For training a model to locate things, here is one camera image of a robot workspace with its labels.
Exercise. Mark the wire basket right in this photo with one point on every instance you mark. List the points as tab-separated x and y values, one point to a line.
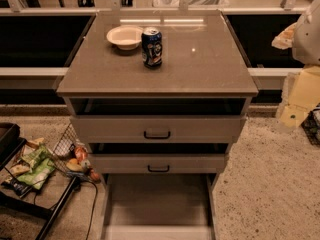
311	126

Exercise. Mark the white bowl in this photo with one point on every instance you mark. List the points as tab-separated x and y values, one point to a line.
125	37

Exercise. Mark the grey drawer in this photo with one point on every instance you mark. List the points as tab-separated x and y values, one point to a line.
158	129
134	163
158	207

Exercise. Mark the grey drawer cabinet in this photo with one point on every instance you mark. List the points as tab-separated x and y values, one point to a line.
202	74

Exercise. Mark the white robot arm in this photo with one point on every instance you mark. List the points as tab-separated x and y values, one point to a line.
306	41

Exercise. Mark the grey middle drawer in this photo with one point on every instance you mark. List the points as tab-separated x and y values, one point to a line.
134	163

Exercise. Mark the green snack bag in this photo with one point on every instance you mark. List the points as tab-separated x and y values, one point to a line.
39	175

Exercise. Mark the blue soda can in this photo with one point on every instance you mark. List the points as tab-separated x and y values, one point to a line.
151	39

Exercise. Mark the grey bottom drawer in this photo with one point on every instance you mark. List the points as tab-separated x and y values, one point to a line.
158	207

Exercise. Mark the wire basket left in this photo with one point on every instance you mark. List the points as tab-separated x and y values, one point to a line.
63	154

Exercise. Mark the orange fruit toy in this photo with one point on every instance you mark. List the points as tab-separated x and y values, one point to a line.
80	153

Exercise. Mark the grey top drawer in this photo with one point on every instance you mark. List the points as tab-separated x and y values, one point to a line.
158	129

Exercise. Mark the wire basket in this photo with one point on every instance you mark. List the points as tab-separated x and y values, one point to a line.
63	154
311	126

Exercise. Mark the dark blue snack bag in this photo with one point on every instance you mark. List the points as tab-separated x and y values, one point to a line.
20	188

